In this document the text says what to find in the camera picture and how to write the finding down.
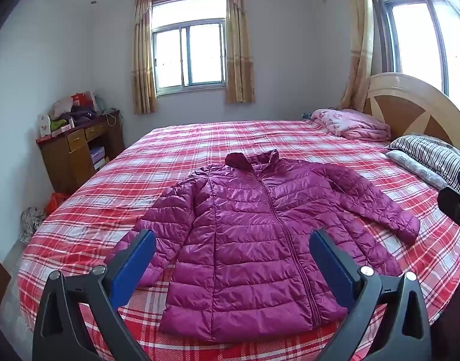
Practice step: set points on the purple clothes pile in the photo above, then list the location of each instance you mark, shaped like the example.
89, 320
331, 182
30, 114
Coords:
79, 114

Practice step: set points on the blue cloth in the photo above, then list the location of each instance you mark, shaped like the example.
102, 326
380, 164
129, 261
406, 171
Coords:
307, 115

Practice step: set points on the beige patterned curtain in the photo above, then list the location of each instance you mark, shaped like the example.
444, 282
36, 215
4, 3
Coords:
361, 45
143, 64
239, 45

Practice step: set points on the orange plastic bag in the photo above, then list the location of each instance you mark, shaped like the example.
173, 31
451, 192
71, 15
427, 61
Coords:
55, 203

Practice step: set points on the striped pillow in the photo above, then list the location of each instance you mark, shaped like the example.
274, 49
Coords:
432, 154

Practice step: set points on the pale green bag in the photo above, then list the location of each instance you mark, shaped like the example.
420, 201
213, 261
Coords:
100, 101

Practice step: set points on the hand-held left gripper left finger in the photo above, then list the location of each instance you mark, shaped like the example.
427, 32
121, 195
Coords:
134, 267

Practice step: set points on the green cloth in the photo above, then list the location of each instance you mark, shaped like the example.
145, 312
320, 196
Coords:
59, 124

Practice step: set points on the grey cloth bundle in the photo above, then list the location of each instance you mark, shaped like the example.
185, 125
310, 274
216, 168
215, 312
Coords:
30, 222

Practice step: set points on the pink folded quilt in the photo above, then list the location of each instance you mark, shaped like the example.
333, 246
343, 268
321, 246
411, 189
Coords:
350, 124

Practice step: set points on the red and white bag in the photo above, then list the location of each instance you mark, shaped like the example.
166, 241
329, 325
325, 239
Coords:
81, 99

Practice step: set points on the bed with red plaid sheet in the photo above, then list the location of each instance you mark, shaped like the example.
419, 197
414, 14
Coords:
177, 146

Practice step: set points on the large window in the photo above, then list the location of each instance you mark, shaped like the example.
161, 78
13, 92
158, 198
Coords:
414, 45

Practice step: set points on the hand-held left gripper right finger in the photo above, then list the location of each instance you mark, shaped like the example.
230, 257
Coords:
333, 270

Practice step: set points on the small sliding window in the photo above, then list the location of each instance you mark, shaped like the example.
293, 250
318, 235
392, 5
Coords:
188, 56

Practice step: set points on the white plastic bag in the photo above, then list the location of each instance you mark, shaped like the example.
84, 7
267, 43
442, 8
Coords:
62, 107

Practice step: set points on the lavender box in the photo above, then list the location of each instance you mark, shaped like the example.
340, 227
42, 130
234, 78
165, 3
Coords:
97, 155

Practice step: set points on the wooden desk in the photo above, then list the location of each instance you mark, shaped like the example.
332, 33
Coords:
61, 158

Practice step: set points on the wooden headboard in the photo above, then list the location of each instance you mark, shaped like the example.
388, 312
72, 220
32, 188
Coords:
402, 94

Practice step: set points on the white floral pillow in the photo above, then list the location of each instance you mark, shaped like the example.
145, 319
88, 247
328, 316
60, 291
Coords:
414, 167

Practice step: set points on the magenta puffer jacket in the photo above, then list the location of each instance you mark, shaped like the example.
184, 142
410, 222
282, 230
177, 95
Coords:
245, 233

